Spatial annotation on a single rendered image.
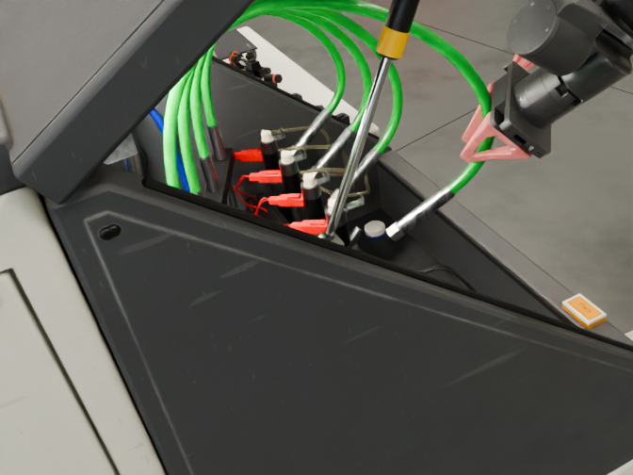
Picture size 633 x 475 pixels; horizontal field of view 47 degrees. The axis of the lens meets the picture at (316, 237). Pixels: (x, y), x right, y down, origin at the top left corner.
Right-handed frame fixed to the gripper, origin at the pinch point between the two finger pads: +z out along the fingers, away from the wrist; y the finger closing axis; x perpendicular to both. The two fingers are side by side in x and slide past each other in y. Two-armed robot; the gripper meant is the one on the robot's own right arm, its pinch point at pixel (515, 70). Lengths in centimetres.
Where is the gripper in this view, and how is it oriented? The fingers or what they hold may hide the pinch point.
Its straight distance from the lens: 106.7
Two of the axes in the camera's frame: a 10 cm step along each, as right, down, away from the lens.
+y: -7.9, -4.1, -4.6
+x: 1.7, 5.7, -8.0
